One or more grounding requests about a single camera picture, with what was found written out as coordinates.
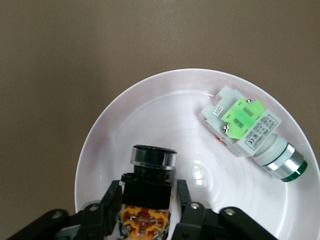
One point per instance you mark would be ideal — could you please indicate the green push button switch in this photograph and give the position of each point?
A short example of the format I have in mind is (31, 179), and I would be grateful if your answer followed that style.
(250, 130)

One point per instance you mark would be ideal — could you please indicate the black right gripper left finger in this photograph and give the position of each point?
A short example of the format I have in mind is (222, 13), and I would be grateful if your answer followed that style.
(95, 220)

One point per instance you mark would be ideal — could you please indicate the orange push button switch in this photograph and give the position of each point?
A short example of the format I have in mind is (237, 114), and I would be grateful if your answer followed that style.
(147, 195)

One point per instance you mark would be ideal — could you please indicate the pink round plate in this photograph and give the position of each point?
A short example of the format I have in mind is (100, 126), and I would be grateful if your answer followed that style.
(162, 120)

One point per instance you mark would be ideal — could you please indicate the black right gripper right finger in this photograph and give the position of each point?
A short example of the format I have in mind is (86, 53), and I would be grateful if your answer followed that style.
(200, 220)

